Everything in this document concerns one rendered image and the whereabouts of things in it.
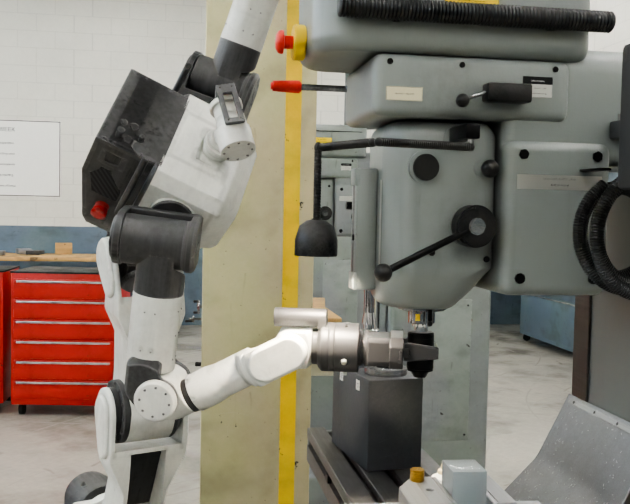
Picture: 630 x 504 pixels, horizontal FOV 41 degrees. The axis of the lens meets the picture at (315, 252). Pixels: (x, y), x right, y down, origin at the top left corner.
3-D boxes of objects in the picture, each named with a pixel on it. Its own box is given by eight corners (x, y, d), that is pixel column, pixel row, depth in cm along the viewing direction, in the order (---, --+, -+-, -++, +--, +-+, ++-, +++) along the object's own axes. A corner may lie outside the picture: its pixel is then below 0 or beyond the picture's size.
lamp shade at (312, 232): (286, 254, 141) (287, 217, 141) (322, 254, 145) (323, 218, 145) (308, 257, 135) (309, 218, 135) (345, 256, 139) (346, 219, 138)
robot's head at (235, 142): (210, 167, 155) (228, 139, 149) (199, 123, 160) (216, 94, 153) (242, 169, 159) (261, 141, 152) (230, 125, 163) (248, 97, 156)
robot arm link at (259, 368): (313, 362, 145) (246, 395, 148) (318, 347, 154) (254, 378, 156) (295, 330, 145) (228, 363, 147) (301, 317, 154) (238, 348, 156)
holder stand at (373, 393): (366, 472, 168) (368, 373, 167) (331, 442, 189) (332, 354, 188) (421, 467, 172) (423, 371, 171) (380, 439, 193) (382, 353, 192)
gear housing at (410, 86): (373, 114, 133) (375, 50, 132) (343, 128, 157) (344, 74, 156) (571, 122, 138) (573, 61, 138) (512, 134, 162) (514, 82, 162)
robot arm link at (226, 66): (212, 34, 180) (192, 95, 183) (204, 30, 171) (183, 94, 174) (263, 53, 180) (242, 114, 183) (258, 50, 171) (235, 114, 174)
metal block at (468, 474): (451, 512, 123) (453, 471, 123) (441, 498, 129) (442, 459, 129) (486, 511, 124) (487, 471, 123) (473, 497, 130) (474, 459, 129)
